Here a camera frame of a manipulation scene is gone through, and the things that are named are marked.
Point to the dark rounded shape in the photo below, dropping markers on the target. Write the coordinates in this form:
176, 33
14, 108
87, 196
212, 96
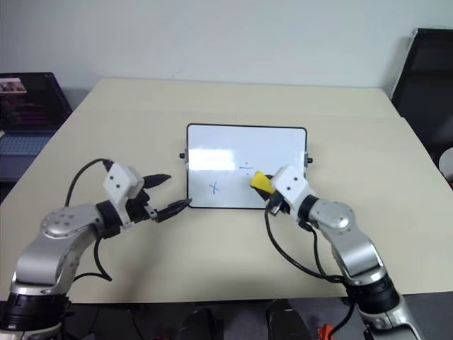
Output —
285, 320
201, 326

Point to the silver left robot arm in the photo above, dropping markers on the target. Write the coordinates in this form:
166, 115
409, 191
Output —
53, 248

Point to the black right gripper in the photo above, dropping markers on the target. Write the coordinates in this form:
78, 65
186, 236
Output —
272, 202

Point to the black panel with silver frame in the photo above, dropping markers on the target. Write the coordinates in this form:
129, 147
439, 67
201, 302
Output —
424, 92

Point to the yellow whiteboard eraser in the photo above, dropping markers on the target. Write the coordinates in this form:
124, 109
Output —
261, 180

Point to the small black-framed whiteboard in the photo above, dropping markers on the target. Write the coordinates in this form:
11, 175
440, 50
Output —
244, 148

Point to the orange plastic part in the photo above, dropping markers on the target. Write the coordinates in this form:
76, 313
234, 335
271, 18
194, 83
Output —
325, 333

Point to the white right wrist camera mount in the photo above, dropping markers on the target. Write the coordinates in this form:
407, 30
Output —
290, 184

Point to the open dark laptop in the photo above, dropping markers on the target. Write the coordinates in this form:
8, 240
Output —
24, 102

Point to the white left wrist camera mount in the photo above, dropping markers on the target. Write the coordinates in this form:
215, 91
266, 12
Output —
118, 180

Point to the white round object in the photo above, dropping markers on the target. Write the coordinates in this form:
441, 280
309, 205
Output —
447, 164

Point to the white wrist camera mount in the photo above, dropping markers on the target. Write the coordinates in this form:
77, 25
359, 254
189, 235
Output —
290, 184
118, 180

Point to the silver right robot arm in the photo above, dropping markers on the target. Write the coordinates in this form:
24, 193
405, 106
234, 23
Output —
354, 244

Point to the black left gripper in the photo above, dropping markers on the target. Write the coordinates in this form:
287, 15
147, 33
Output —
138, 209

